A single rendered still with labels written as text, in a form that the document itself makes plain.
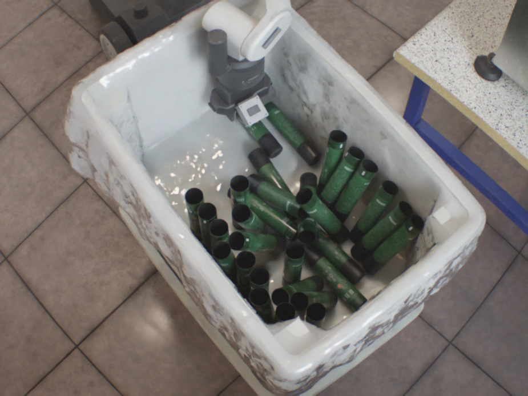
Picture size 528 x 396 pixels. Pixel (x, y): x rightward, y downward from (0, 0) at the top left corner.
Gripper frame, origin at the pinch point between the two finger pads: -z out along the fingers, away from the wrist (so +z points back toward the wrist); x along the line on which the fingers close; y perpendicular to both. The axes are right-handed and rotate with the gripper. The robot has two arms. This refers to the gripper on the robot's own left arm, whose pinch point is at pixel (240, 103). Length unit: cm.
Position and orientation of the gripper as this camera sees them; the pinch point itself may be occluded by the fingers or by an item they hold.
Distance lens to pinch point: 139.4
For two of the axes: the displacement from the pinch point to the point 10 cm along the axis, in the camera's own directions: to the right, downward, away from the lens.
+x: -8.2, 5.0, -2.8
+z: 0.3, -4.5, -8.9
